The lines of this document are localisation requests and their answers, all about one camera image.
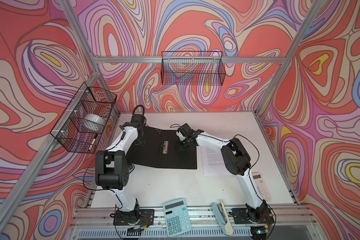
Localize teal clip folder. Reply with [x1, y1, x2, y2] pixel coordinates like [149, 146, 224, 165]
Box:
[127, 127, 197, 170]

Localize white printed paper sheets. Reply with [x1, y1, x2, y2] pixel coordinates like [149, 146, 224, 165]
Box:
[201, 147, 232, 177]

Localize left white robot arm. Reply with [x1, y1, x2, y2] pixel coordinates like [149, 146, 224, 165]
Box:
[95, 122, 144, 213]

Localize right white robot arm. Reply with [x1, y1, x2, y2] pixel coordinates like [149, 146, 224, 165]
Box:
[176, 126, 267, 211]

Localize black marker pen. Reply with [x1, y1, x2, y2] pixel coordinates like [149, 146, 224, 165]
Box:
[88, 134, 98, 152]

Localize white tape roll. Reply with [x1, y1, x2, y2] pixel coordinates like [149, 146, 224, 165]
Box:
[84, 114, 106, 126]

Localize teal calculator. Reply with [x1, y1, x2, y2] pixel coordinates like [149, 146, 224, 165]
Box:
[163, 199, 192, 237]

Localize light blue stapler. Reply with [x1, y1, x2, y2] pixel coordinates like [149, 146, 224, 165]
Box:
[211, 200, 234, 236]

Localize pink white calculator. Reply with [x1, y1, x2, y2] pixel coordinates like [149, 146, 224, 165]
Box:
[252, 172, 272, 201]

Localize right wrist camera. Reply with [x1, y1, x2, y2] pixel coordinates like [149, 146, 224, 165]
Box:
[176, 124, 195, 141]

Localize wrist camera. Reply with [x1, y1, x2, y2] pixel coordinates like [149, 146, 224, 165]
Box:
[176, 124, 195, 141]
[131, 114, 146, 126]

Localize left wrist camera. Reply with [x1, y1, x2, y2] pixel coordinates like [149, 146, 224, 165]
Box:
[131, 114, 146, 126]

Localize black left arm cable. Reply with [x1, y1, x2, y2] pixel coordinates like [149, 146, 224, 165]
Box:
[82, 104, 146, 238]

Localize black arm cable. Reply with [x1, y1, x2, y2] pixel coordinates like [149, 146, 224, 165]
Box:
[169, 123, 277, 238]
[82, 104, 146, 238]

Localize black wire basket left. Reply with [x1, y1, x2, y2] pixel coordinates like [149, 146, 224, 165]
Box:
[50, 83, 117, 154]

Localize black wire basket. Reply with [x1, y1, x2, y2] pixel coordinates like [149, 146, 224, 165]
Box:
[161, 50, 226, 86]
[50, 83, 117, 154]

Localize black wire basket back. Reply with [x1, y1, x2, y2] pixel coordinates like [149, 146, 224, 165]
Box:
[161, 50, 226, 86]

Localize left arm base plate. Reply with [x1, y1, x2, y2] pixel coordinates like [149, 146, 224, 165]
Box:
[110, 209, 155, 227]

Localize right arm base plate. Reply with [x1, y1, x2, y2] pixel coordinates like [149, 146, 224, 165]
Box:
[229, 208, 275, 225]

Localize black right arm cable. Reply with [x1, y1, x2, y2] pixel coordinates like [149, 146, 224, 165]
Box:
[169, 123, 277, 238]

